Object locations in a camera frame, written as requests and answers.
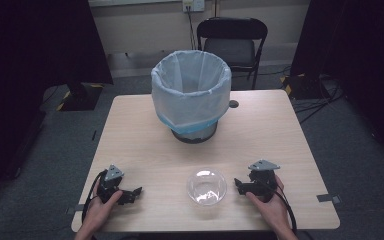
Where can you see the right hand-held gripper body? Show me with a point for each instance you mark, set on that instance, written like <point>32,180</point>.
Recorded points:
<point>261,183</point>

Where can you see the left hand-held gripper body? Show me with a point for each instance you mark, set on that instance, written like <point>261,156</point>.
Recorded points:
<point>108,186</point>

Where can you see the clear plastic bowl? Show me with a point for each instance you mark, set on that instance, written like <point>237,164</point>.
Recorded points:
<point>206,187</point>

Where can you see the grey trash bin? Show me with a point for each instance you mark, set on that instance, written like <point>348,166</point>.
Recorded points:
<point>195,133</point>

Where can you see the person's left hand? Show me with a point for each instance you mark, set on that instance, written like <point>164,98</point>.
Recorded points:
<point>98,211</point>

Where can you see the person's right hand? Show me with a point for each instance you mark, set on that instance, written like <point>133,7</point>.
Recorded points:
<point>271,210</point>

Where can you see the grey tape strip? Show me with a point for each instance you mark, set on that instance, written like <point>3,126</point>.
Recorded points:
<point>328,198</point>
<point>76,209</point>

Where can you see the small black tape strip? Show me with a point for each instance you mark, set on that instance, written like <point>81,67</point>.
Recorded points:
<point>94,135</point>

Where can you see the black stand base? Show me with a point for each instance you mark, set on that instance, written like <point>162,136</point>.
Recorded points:
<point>305,87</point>
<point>80,98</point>

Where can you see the black folding chair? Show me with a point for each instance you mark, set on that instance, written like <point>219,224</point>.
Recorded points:
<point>233,50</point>

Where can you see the black curtain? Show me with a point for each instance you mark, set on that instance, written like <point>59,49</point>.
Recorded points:
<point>30,66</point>
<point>363,66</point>

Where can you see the white wall socket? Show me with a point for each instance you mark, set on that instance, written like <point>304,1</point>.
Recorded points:
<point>193,5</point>

